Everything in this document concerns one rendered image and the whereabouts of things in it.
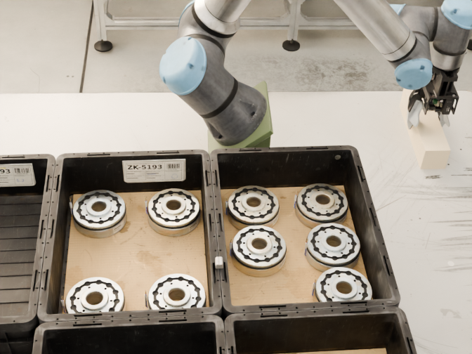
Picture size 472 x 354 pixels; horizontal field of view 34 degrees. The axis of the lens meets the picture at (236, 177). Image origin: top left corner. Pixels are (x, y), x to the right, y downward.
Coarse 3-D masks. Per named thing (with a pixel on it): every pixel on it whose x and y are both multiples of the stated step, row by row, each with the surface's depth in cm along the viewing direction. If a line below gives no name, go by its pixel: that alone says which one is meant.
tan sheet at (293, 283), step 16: (224, 192) 159; (288, 192) 159; (224, 208) 155; (288, 208) 156; (224, 224) 152; (288, 224) 153; (352, 224) 153; (288, 240) 150; (304, 240) 150; (288, 256) 147; (304, 256) 147; (240, 272) 144; (288, 272) 144; (304, 272) 144; (320, 272) 144; (240, 288) 141; (256, 288) 141; (272, 288) 141; (288, 288) 141; (304, 288) 142; (240, 304) 138; (256, 304) 139
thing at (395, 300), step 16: (368, 192) 146; (368, 208) 143; (224, 240) 136; (224, 256) 133; (384, 256) 135; (224, 272) 133; (384, 272) 133; (224, 288) 128; (224, 304) 126; (272, 304) 126; (288, 304) 127; (304, 304) 127; (320, 304) 127; (336, 304) 127; (352, 304) 127; (368, 304) 127; (384, 304) 127
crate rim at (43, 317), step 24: (48, 240) 134; (216, 240) 136; (48, 264) 131; (48, 288) 127; (216, 288) 128; (120, 312) 124; (144, 312) 124; (168, 312) 125; (192, 312) 125; (216, 312) 125
